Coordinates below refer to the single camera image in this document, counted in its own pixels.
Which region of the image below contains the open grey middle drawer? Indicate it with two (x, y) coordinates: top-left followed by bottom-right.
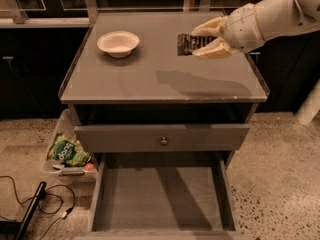
(75, 158), (252, 240)

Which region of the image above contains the grey top drawer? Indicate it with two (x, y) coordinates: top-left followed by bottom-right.
(74, 124), (249, 153)

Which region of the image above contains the green snack bag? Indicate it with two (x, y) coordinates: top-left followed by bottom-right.
(47, 132), (91, 167)

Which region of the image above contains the black bar stand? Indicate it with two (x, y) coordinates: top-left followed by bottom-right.
(13, 181), (47, 240)

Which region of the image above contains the black cable on floor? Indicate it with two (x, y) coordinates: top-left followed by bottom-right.
(0, 175), (77, 240)

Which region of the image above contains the metal railing frame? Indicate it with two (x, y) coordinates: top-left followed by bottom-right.
(0, 0), (228, 25)

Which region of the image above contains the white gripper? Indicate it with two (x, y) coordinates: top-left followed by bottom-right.
(191, 3), (265, 59)

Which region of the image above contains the clear plastic bin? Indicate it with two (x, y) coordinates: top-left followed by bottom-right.
(43, 109), (98, 183)

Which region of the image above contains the grey drawer cabinet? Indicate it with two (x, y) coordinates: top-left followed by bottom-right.
(58, 11), (270, 172)

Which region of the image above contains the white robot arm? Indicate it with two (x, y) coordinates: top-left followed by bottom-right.
(191, 0), (320, 59)

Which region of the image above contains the white paper bowl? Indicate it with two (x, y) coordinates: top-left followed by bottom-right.
(97, 31), (140, 58)

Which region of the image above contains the round metal drawer knob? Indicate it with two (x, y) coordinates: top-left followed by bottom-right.
(160, 137), (169, 146)

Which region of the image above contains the small orange fruit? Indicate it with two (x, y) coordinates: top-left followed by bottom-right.
(84, 163), (96, 170)

